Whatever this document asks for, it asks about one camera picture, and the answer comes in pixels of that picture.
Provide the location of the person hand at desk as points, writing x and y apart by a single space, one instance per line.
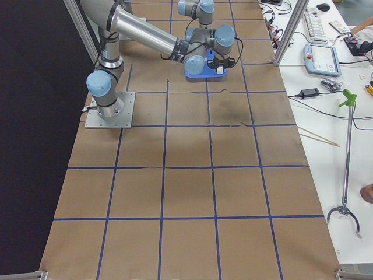
356 29

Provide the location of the white block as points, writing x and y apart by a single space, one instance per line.
220 70

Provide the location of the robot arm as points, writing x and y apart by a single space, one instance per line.
202 48
202 10

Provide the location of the green handled reacher grabber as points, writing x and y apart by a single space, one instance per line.
343 209

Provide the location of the black joystick controller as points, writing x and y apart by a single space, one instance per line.
357 47

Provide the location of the aluminium frame post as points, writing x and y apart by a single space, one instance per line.
295 17

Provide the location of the brown paper table cover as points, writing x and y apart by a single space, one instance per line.
211 181

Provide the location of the black power adapter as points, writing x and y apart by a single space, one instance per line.
308 93

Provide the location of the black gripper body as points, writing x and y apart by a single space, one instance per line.
220 62

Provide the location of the teach pendant tablet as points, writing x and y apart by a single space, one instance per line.
321 60

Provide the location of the blue plastic tray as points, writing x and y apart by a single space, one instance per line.
207 72

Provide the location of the black computer mouse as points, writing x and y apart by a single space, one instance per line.
323 7

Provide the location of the white keyboard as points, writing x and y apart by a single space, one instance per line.
312 19

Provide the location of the wooden chopstick pair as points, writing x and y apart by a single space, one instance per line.
311 135

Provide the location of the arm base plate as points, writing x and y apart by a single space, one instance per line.
119 115

